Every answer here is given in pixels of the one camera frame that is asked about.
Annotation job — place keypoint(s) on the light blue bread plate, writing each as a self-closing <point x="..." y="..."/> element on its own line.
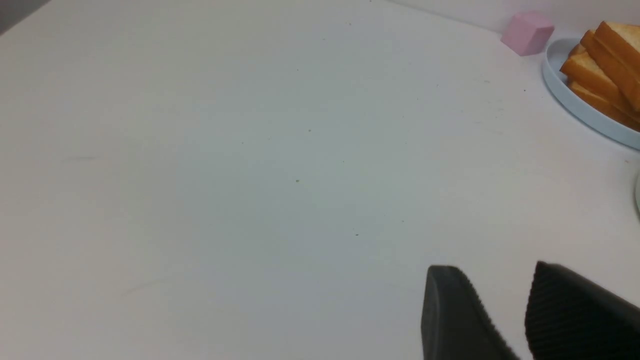
<point x="555" y="54"/>

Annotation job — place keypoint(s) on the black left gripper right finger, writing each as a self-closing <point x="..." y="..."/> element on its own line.
<point x="569" y="317"/>

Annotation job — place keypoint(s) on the pink foam cube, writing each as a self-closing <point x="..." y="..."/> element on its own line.
<point x="527" y="33"/>

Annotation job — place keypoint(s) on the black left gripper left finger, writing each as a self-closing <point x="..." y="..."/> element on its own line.
<point x="454" y="323"/>

